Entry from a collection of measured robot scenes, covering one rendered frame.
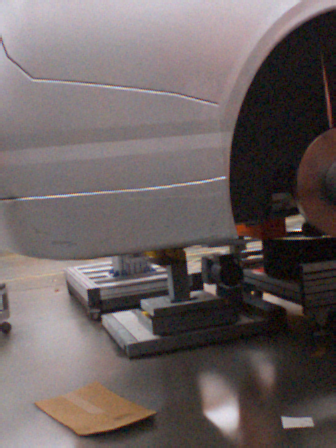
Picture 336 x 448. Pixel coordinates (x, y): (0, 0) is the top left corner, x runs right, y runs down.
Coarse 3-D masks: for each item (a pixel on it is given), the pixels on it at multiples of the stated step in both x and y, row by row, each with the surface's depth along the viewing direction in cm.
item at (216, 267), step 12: (228, 252) 372; (204, 264) 378; (216, 264) 370; (228, 264) 358; (204, 276) 380; (216, 276) 367; (228, 276) 358; (240, 276) 360; (216, 288) 385; (228, 288) 365; (240, 288) 367; (228, 300) 388; (240, 300) 367
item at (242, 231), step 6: (264, 222) 342; (270, 222) 343; (276, 222) 344; (282, 222) 345; (240, 228) 369; (246, 228) 361; (252, 228) 352; (258, 228) 344; (264, 228) 342; (270, 228) 343; (276, 228) 344; (282, 228) 345; (240, 234) 371; (246, 234) 362; (252, 234) 353; (258, 234) 345; (264, 234) 342; (270, 234) 343; (276, 234) 344; (282, 234) 345
